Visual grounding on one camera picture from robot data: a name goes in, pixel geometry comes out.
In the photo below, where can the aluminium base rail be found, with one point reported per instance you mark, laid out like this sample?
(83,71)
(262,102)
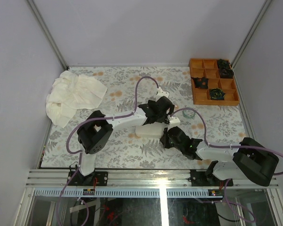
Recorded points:
(129,183)

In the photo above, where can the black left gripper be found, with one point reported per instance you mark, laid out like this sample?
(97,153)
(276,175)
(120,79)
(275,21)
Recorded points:
(164,119)

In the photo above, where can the black flower green swirls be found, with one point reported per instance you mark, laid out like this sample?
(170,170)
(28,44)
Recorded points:
(216,94)

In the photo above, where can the beige jewelry box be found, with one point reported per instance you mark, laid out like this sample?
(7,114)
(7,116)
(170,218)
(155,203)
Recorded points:
(154,130)

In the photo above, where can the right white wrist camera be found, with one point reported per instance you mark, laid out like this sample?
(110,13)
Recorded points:
(173,121)

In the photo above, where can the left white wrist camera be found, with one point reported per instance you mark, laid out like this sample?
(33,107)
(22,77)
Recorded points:
(160,93)

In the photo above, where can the floral patterned tablecloth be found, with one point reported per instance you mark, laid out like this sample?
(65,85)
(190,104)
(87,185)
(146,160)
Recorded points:
(219,127)

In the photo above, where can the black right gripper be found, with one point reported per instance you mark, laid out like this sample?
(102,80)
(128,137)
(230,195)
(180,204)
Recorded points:
(164,140)

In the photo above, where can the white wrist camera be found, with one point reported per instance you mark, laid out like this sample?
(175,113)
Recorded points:
(160,93)
(173,121)

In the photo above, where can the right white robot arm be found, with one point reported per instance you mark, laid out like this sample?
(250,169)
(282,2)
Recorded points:
(243,162)

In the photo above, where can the black fabric flower top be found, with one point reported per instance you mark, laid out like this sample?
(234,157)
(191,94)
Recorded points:
(221,63)

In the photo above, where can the orange wooden divided tray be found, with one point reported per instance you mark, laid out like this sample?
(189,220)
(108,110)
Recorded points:
(208,68)

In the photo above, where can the black fabric flower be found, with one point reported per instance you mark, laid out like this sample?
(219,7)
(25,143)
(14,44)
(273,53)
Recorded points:
(226,73)
(221,63)

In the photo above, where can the white crumpled cloth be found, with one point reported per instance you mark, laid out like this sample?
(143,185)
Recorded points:
(71,92)

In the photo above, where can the black flower orange dots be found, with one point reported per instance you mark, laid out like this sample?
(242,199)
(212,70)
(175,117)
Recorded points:
(200,83)

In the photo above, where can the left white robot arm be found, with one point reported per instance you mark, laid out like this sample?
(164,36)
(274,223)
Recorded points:
(97,129)

